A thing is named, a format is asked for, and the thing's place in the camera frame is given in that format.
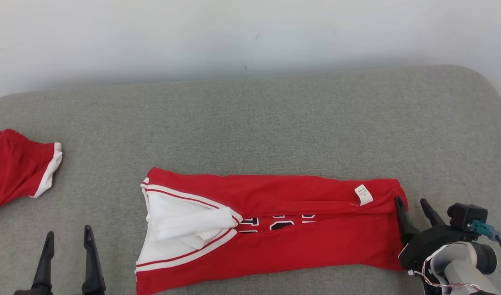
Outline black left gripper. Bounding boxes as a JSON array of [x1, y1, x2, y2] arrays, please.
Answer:
[[14, 225, 107, 295]]

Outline red basketball shorts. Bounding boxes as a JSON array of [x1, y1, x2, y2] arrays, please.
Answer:
[[0, 129, 64, 212]]

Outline black cable with teal connector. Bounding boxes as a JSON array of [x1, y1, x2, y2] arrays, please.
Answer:
[[468, 219, 501, 279]]

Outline thin red white wires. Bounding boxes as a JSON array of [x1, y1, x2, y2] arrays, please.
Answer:
[[412, 245, 481, 292]]

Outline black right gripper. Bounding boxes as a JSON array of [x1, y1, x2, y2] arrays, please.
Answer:
[[395, 197, 470, 271]]

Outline red basketball jersey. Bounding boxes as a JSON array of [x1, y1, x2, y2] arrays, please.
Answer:
[[134, 167, 409, 295]]

